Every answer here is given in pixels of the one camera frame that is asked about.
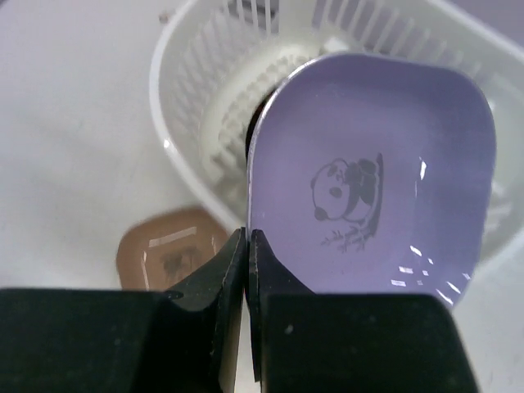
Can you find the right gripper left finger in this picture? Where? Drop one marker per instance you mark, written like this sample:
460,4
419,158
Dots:
183,339

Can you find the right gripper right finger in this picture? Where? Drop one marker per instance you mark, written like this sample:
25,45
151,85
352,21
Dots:
307,342

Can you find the purple square panda plate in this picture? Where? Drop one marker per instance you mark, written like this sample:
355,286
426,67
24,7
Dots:
371,174

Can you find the round black-rimmed plate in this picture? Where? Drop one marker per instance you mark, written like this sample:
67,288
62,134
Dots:
251,126

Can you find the white plastic dish bin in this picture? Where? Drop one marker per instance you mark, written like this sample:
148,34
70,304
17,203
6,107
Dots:
215,61

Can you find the brown square panda plate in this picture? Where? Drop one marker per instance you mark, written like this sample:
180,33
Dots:
161,251

